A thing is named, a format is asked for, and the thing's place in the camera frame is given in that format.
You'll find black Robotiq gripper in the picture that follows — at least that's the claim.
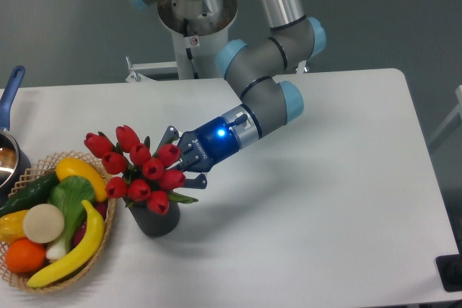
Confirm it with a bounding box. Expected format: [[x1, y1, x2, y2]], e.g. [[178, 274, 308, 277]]
[[154, 117, 239, 190]]

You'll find red tulip bouquet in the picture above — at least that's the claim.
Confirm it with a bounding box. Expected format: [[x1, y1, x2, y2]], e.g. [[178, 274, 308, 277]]
[[84, 125, 198, 215]]

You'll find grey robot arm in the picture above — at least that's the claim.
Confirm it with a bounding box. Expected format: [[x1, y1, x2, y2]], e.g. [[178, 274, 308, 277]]
[[130, 0, 326, 189]]

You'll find dark grey ribbed vase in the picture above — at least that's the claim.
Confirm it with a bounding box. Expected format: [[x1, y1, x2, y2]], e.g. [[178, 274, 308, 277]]
[[128, 202, 180, 237]]

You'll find dark red vegetable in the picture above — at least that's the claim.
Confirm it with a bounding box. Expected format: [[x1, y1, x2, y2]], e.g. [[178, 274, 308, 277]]
[[72, 202, 108, 248]]

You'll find yellow banana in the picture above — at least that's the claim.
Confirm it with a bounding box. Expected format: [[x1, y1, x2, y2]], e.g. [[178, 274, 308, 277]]
[[26, 200, 105, 289]]

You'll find yellow squash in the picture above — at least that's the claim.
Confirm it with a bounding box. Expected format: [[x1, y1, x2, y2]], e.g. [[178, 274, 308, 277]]
[[56, 157, 108, 203]]

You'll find green bok choy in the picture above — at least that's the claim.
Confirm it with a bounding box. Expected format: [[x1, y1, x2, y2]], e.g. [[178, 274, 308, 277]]
[[46, 175, 95, 263]]

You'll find green cucumber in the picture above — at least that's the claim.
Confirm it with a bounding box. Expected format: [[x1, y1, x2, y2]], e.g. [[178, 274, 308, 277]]
[[1, 171, 60, 217]]

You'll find beige round disc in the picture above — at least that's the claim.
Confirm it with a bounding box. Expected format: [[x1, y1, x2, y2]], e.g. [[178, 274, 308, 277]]
[[22, 203, 64, 244]]

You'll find yellow bell pepper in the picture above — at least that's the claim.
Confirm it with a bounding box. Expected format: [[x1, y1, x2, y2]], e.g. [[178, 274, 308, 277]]
[[1, 210, 28, 244]]

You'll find orange fruit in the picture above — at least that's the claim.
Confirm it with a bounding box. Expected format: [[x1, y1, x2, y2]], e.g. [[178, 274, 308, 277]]
[[5, 238, 45, 273]]

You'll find woven wicker basket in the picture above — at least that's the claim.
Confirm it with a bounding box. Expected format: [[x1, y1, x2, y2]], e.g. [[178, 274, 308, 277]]
[[0, 149, 118, 294]]

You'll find black device at table edge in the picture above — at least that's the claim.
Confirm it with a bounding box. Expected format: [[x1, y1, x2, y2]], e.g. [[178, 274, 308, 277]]
[[435, 254, 461, 292]]

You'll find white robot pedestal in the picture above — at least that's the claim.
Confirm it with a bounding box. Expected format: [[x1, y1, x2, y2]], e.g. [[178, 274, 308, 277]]
[[124, 0, 311, 84]]

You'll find blue handled saucepan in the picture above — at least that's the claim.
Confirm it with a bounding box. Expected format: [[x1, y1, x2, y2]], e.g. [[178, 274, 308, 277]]
[[1, 66, 31, 203]]

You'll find white frame at right edge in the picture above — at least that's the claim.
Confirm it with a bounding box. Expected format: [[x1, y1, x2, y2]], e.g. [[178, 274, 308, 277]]
[[427, 85, 461, 152]]

